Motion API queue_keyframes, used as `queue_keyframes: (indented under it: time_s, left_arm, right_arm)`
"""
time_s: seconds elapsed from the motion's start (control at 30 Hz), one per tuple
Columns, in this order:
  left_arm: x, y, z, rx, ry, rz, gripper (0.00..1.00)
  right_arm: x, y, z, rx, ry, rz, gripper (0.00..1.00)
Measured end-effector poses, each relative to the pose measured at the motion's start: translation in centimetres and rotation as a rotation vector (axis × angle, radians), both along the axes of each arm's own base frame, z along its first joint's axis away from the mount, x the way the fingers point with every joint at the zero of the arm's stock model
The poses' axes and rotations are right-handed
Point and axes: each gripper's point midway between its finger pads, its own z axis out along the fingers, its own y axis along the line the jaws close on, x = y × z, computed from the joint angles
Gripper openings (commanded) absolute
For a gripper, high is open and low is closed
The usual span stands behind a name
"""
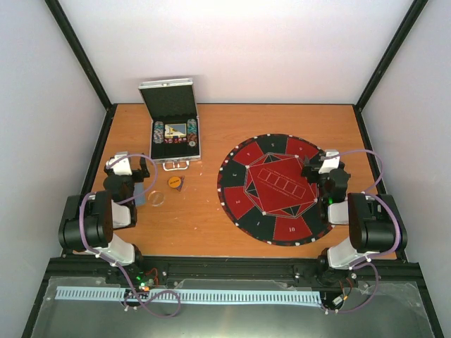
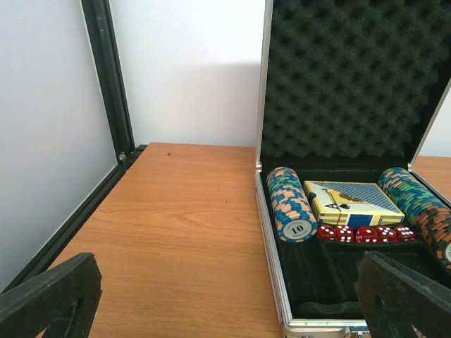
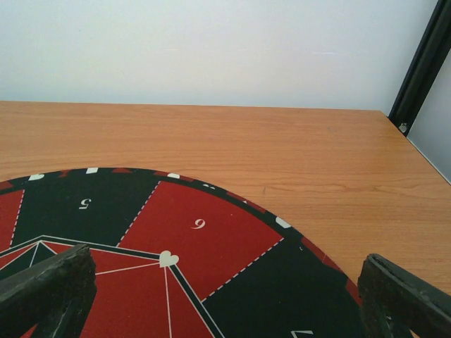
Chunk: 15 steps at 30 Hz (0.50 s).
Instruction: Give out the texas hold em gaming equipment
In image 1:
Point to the poker chip row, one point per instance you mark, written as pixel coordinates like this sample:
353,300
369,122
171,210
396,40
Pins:
192,138
158,133

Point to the red dice row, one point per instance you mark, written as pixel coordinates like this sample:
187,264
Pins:
175,140

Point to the orange big blind button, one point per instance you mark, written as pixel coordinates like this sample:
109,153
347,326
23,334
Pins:
173,182

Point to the aluminium poker chip case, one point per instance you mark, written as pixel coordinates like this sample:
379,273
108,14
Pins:
171,101

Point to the round red black poker mat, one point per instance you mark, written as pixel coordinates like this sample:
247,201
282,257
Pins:
261,189

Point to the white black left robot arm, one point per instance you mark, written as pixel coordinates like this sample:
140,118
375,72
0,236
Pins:
89,221

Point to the right poker chip row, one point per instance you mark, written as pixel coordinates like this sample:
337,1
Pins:
192,138

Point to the clear dealer button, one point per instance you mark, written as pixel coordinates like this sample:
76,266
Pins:
156,198

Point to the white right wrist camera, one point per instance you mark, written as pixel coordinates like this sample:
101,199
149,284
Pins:
329,161

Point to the left poker chip row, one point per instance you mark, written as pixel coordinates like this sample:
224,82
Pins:
158,133

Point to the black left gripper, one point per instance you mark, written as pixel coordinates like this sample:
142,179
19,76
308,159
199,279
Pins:
140,177

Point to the boxed playing card deck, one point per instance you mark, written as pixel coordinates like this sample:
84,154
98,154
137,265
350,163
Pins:
177,130

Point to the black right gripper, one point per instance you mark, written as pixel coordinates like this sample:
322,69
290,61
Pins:
311,169

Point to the grey card deck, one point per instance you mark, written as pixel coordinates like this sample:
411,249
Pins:
139,195

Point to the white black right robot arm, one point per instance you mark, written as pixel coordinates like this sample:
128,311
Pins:
374,222

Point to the light blue slotted cable duct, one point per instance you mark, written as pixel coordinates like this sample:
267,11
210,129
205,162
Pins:
192,296

